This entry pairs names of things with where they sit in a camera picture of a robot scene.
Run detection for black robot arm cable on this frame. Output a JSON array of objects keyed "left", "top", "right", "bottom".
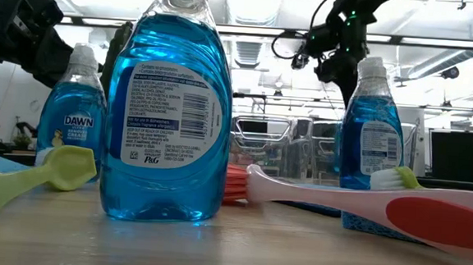
[{"left": 271, "top": 27, "right": 310, "bottom": 62}]

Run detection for blue Dawn dish soap bottle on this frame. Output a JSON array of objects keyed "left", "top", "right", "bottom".
[
  {"left": 34, "top": 40, "right": 112, "bottom": 183},
  {"left": 97, "top": 0, "right": 241, "bottom": 227},
  {"left": 337, "top": 54, "right": 411, "bottom": 193}
]

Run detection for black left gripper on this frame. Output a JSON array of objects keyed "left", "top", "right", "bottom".
[{"left": 0, "top": 0, "right": 77, "bottom": 90}]

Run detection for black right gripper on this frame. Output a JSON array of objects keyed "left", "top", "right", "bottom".
[{"left": 311, "top": 50, "right": 361, "bottom": 110}]

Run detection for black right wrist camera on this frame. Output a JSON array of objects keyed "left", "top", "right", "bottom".
[{"left": 292, "top": 23, "right": 342, "bottom": 72}]

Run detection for red and white brush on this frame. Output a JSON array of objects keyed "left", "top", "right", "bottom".
[{"left": 219, "top": 162, "right": 473, "bottom": 265}]

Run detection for tall green cactus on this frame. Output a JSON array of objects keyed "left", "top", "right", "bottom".
[{"left": 98, "top": 19, "right": 134, "bottom": 102}]

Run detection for black overhead frame bar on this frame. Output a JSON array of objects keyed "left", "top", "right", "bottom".
[{"left": 60, "top": 13, "right": 473, "bottom": 51}]

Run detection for black ceiling spotlight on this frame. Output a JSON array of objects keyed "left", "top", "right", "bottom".
[{"left": 440, "top": 66, "right": 460, "bottom": 80}]

